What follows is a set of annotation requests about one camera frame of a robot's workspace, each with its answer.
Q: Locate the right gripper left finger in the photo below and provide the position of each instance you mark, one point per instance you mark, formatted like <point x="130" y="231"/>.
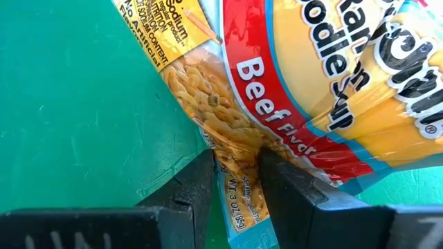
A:
<point x="138" y="228"/>

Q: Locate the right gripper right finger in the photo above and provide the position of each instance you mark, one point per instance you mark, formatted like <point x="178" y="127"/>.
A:
<point x="311" y="221"/>

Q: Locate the Maruchan beef ramen pack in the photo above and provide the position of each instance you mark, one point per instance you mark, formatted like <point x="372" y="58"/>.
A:
<point x="294" y="86"/>

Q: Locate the green table mat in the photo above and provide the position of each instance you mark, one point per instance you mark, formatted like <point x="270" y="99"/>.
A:
<point x="69" y="103"/>

